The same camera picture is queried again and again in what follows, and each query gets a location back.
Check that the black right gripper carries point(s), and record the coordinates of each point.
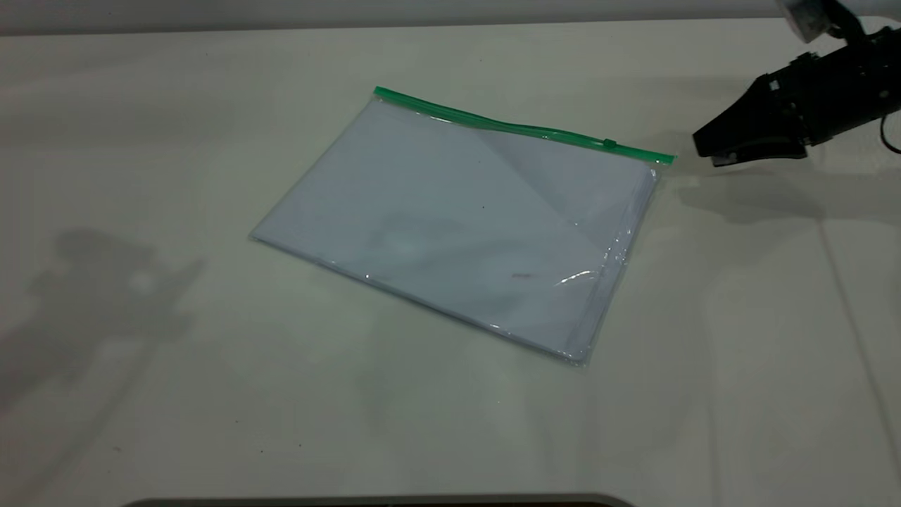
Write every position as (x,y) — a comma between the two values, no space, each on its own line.
(838,91)

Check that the clear plastic green-zip bag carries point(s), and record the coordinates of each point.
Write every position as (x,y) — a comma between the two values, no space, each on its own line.
(450,211)

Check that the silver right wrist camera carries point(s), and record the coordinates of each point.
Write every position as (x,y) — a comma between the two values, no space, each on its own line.
(806,17)

